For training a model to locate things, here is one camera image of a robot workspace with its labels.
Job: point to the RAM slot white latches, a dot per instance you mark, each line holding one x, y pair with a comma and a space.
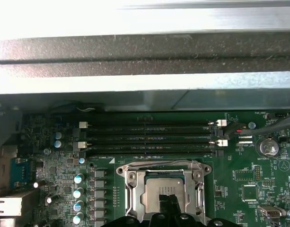
147, 124
147, 143

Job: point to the metal socket cover frame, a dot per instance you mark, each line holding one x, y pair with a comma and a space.
138, 189

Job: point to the round coin battery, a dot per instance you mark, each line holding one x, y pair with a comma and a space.
269, 147

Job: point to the internal USB port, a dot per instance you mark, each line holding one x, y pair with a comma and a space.
271, 211

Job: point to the green motherboard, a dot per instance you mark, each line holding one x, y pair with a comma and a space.
241, 165

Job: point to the silver square CPU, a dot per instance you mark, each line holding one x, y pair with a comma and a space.
159, 189

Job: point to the silver rear port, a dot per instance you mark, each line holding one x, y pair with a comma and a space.
7, 205

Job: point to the black PC case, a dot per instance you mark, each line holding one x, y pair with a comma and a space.
111, 54

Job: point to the silver board screw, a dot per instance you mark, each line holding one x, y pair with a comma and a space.
252, 125

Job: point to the RAM slot black latches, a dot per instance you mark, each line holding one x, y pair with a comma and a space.
147, 134
147, 152

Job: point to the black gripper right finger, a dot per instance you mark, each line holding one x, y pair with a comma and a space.
176, 203

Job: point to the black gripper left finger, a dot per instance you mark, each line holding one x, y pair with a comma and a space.
163, 203

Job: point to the blue rear port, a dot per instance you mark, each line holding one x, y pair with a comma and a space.
19, 173

